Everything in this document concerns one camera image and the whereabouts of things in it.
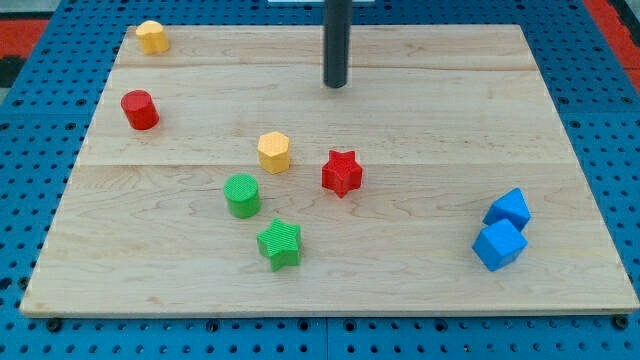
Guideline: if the yellow hexagon block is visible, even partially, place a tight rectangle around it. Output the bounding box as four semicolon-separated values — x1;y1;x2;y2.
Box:
257;131;291;174

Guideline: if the red star block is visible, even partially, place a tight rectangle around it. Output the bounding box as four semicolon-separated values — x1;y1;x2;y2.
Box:
321;150;363;198

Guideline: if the green star block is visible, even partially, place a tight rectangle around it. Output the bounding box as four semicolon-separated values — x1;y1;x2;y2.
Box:
256;218;302;272

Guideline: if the green cylinder block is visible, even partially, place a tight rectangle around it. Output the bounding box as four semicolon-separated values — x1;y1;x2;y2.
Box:
223;173;261;219

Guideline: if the wooden board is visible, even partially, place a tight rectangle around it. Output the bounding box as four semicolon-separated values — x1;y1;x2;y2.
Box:
20;25;639;318

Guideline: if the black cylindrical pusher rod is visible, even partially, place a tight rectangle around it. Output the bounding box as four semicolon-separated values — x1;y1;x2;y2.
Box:
323;0;353;89

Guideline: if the lower blue cube block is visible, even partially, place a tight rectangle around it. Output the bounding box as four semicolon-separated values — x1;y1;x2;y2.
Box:
472;219;528;272

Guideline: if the blue cube block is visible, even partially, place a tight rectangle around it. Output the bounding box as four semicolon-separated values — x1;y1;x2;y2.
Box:
472;219;528;272
482;188;531;231

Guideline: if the upper blue cube block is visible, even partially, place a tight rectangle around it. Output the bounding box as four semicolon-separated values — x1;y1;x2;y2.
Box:
482;188;531;231

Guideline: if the red cylinder block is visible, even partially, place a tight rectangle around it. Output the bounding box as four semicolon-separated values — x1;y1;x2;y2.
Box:
120;90;159;130

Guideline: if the yellow heart block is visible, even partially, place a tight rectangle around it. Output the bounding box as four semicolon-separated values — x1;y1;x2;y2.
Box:
135;20;170;55

